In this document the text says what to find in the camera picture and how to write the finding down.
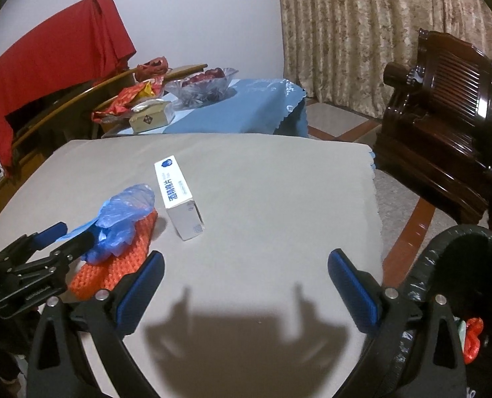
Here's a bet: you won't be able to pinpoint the red patterned plastic bag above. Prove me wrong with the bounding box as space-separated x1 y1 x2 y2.
135 56 171 84

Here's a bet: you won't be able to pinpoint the grey tablecloth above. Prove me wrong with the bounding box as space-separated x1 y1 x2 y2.
0 133 385 398

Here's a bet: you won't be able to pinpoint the beige patterned curtain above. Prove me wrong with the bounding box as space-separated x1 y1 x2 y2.
276 0 492 119

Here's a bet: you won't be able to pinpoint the orange knitted cloth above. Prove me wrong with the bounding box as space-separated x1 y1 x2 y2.
68 209 159 301

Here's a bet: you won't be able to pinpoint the white and blue carton box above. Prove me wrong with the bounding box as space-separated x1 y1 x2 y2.
154 155 205 242

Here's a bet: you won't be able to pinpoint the dark wooden armchair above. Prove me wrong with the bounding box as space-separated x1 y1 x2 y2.
372 28 492 241

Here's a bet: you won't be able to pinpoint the black lined trash bin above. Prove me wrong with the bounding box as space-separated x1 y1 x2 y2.
379 224 492 398

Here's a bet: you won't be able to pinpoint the wooden chair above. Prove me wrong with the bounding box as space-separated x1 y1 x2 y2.
0 63 208 225

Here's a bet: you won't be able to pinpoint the red cloth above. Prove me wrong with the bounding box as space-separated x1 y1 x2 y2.
0 0 137 175

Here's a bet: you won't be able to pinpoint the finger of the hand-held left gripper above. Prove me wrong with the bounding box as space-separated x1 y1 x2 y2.
0 222 69 267
11 231 98 281

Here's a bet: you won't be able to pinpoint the beige tissue box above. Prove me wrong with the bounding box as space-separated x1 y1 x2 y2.
129 99 176 134

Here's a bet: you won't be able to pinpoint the red and yellow snack packets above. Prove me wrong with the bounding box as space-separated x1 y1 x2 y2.
92 81 166 124

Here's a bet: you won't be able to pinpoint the glass bowl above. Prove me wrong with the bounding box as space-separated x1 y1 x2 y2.
164 66 239 110

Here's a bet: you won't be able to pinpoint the blue tablecloth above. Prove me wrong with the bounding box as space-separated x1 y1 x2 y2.
103 78 309 138

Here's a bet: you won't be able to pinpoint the blue plastic glove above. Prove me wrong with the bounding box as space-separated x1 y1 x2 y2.
61 183 156 265

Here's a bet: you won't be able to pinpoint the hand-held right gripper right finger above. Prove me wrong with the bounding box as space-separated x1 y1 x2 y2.
327 249 468 398

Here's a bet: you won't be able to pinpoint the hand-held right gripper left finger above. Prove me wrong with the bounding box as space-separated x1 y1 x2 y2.
25 250 166 398

